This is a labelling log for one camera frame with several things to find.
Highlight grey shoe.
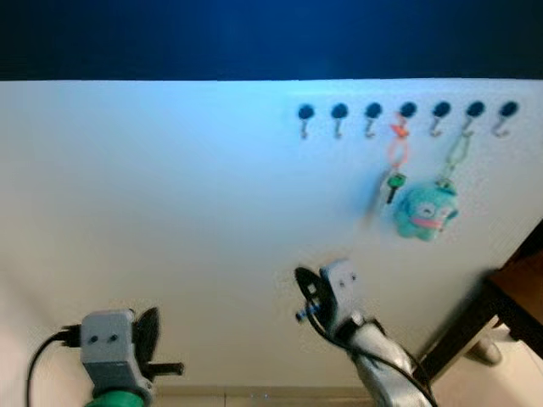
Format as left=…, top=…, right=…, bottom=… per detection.
left=465, top=337, right=503, bottom=367

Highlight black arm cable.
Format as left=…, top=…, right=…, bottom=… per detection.
left=25, top=326, right=84, bottom=407
left=314, top=318, right=438, bottom=407

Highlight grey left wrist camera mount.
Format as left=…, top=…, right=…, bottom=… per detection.
left=81, top=309, right=155, bottom=397

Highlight black knob metal hook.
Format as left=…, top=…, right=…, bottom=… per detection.
left=363, top=102, right=383, bottom=140
left=428, top=101, right=451, bottom=138
left=330, top=103, right=350, bottom=140
left=297, top=103, right=316, bottom=140
left=492, top=101, right=520, bottom=138
left=462, top=101, right=485, bottom=137
left=398, top=102, right=417, bottom=137

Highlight green headed key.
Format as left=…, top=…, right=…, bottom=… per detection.
left=384, top=172, right=407, bottom=206

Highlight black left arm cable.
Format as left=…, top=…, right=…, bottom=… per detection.
left=25, top=326, right=84, bottom=407

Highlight pale green carabiner clip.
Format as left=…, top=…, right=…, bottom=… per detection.
left=439, top=127, right=476, bottom=186

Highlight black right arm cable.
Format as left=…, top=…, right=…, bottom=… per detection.
left=314, top=318, right=438, bottom=407

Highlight dark brown wooden table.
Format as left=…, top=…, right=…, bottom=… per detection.
left=420, top=219, right=543, bottom=384

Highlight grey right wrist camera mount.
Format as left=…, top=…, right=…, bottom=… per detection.
left=321, top=259, right=363, bottom=332

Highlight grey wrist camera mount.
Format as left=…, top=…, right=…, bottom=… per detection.
left=81, top=309, right=155, bottom=397
left=321, top=259, right=363, bottom=332

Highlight orange key loop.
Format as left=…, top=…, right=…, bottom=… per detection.
left=386, top=121, right=412, bottom=176

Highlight white hook panel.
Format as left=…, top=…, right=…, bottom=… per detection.
left=0, top=79, right=543, bottom=399

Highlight teal fish plush charm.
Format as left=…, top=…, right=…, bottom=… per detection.
left=393, top=180, right=460, bottom=243

